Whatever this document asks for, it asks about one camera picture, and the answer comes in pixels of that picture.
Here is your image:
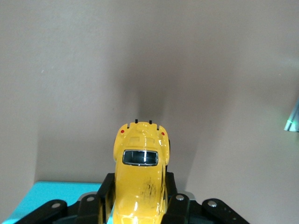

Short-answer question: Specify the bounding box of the teal plastic storage bin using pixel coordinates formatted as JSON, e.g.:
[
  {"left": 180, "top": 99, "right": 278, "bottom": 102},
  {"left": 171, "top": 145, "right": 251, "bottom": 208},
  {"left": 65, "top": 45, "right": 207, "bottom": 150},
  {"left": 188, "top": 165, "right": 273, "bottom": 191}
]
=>
[{"left": 4, "top": 181, "right": 117, "bottom": 224}]

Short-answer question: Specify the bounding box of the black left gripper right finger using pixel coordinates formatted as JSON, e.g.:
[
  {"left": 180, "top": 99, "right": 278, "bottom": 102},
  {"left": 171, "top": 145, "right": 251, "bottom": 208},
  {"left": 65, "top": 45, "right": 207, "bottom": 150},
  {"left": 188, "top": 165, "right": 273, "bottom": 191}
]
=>
[{"left": 161, "top": 171, "right": 251, "bottom": 224}]

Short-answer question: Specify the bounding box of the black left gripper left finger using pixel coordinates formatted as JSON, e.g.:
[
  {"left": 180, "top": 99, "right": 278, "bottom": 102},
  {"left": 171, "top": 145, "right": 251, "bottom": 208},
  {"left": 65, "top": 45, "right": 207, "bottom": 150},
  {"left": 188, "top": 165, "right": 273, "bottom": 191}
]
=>
[{"left": 4, "top": 172, "right": 117, "bottom": 224}]

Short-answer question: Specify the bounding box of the yellow toy beetle car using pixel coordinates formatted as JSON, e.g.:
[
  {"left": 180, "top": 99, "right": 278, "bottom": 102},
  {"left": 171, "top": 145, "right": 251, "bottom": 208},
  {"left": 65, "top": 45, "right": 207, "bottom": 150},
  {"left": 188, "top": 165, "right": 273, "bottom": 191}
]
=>
[{"left": 112, "top": 119, "right": 172, "bottom": 224}]

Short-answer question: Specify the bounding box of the brown table cover sheet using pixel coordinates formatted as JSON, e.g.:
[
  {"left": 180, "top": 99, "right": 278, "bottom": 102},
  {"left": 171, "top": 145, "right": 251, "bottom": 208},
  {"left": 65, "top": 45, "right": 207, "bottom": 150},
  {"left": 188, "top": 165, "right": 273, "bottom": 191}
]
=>
[{"left": 0, "top": 0, "right": 299, "bottom": 224}]

